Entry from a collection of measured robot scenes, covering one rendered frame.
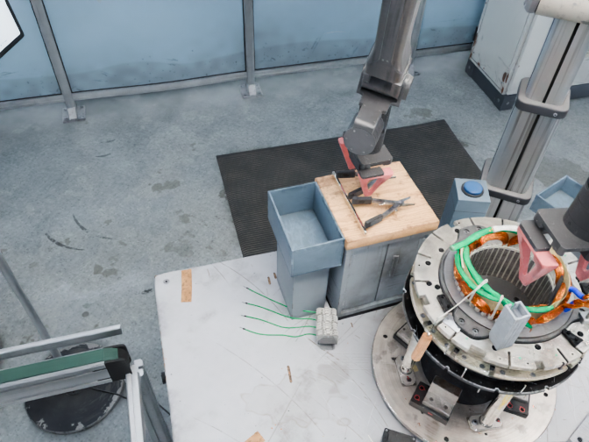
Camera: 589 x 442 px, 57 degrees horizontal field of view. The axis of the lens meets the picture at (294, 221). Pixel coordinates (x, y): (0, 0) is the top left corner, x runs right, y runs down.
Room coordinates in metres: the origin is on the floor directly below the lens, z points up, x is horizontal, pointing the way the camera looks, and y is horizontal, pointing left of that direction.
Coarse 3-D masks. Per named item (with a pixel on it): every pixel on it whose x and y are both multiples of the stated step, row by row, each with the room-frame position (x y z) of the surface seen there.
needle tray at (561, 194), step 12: (564, 180) 0.89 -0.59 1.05; (540, 192) 0.84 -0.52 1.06; (552, 192) 0.87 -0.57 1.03; (564, 192) 0.88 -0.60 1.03; (576, 192) 0.86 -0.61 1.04; (540, 204) 0.82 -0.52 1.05; (552, 204) 0.80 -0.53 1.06; (564, 204) 0.84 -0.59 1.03; (576, 252) 0.74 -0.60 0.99; (588, 264) 0.71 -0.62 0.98
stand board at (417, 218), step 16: (400, 176) 0.87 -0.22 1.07; (336, 192) 0.81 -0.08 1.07; (384, 192) 0.82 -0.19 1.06; (400, 192) 0.82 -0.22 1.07; (416, 192) 0.82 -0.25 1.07; (336, 208) 0.76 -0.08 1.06; (368, 208) 0.77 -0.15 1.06; (384, 208) 0.77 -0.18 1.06; (400, 208) 0.77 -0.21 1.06; (416, 208) 0.77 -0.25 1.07; (352, 224) 0.72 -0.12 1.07; (384, 224) 0.73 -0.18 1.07; (400, 224) 0.73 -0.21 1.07; (416, 224) 0.73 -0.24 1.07; (432, 224) 0.73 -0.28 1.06; (352, 240) 0.68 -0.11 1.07; (368, 240) 0.69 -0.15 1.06; (384, 240) 0.70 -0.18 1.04
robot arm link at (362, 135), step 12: (360, 84) 0.81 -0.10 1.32; (408, 84) 0.79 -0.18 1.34; (372, 96) 0.80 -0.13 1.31; (384, 96) 0.81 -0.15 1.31; (360, 108) 0.77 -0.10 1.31; (372, 108) 0.77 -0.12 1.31; (384, 108) 0.77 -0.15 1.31; (360, 120) 0.74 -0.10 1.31; (372, 120) 0.74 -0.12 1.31; (348, 132) 0.74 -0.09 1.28; (360, 132) 0.73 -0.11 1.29; (372, 132) 0.72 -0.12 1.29; (348, 144) 0.74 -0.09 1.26; (360, 144) 0.73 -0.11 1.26; (372, 144) 0.72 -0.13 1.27
